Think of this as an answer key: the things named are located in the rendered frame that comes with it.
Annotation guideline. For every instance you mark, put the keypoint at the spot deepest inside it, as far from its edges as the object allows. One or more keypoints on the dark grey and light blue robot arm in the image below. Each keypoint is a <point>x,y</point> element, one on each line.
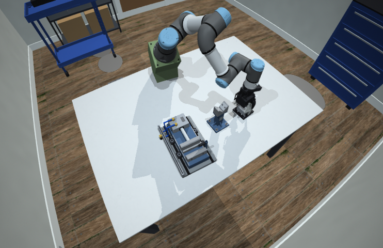
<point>208,26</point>

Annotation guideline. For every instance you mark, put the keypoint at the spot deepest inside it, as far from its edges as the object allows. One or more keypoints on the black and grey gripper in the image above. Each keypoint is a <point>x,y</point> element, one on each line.
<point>246,97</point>

